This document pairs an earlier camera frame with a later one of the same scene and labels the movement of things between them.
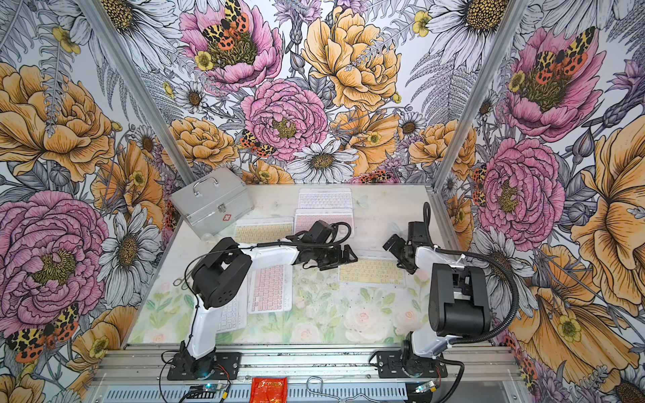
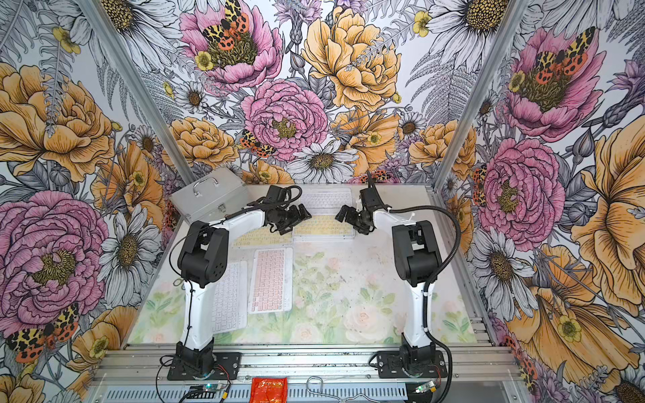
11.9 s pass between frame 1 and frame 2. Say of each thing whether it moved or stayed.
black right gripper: moved
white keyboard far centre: stayed
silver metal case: stayed
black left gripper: moved
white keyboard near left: stayed
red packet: stayed
